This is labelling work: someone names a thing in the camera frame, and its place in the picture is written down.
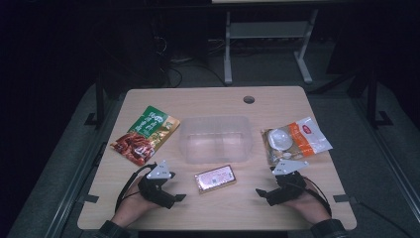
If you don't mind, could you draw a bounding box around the small gold pink packet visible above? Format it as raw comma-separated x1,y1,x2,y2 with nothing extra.
193,164,238,194

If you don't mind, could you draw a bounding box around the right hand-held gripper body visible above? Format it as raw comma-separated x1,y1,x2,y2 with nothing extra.
263,159,310,206

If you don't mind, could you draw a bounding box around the black metal stand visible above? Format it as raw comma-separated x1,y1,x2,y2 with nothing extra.
83,74,107,130
366,67,394,129

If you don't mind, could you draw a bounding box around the white metal stand frame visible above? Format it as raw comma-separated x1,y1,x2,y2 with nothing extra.
211,0,320,85

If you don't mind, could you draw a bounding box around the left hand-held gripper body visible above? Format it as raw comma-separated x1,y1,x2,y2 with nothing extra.
138,160,178,210

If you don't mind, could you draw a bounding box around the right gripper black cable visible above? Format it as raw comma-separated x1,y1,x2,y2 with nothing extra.
302,176,333,217

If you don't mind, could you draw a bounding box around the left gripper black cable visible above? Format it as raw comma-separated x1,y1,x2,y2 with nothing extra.
114,163,158,213

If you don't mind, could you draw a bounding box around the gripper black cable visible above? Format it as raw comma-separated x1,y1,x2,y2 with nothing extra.
114,163,158,213
302,176,333,217

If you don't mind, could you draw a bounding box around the green seasoning packet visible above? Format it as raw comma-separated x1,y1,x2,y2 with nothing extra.
109,105,181,167

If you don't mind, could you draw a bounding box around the person's right hand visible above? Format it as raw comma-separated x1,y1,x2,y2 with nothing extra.
286,187,332,226

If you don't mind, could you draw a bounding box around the clear bag with orange label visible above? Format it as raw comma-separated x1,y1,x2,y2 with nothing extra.
261,115,334,167

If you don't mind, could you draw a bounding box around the clear plastic container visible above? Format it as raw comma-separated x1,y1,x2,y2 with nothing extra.
178,115,254,165

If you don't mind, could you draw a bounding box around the person's left hand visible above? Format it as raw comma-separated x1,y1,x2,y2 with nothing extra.
111,180,161,228

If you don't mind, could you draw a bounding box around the black floor cable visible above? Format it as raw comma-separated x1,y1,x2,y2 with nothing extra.
159,34,229,89

